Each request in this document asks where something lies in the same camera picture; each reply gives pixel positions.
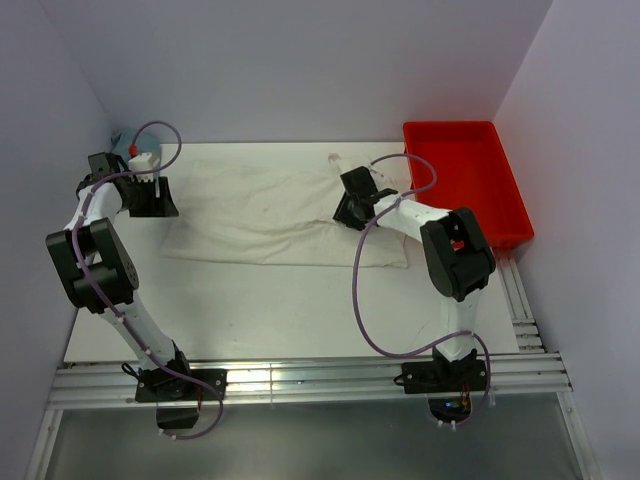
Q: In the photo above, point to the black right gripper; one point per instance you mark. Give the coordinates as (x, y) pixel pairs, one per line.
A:
(342, 214)

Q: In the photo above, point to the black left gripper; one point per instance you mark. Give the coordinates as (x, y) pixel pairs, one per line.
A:
(162, 206)

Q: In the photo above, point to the white t shirt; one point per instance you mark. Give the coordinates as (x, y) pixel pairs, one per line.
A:
(264, 215)

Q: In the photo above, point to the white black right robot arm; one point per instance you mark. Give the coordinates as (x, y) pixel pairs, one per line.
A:
(458, 259)

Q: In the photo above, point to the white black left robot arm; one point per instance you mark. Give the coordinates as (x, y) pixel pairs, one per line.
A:
(95, 269)

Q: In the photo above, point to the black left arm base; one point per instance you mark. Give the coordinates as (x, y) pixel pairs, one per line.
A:
(178, 402)

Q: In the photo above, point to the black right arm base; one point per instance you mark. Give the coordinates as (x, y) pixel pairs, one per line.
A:
(447, 385)

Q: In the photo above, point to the teal folded cloth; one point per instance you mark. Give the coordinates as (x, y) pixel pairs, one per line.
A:
(122, 139)

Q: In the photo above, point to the red plastic bin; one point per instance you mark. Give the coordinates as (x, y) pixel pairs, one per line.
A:
(472, 171)

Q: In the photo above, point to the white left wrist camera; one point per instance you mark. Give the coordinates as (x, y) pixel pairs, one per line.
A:
(144, 165)

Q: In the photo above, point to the aluminium rail frame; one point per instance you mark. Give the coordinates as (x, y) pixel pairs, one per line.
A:
(533, 370)

